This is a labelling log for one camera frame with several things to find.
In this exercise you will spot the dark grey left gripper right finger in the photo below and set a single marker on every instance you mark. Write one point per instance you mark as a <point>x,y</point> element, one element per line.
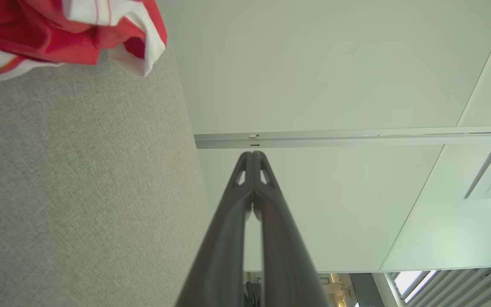
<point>288,273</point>

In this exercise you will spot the grey slatted window blind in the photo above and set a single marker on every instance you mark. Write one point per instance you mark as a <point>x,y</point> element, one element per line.
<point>463,285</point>

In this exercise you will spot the grey metal partition post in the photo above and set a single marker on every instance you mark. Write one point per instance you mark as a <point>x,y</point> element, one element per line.
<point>356,138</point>

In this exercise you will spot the red shirt with white sleeves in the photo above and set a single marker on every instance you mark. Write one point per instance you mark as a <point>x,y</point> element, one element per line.
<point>58,38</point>

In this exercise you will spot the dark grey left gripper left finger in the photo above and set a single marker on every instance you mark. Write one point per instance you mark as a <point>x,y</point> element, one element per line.
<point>220,264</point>

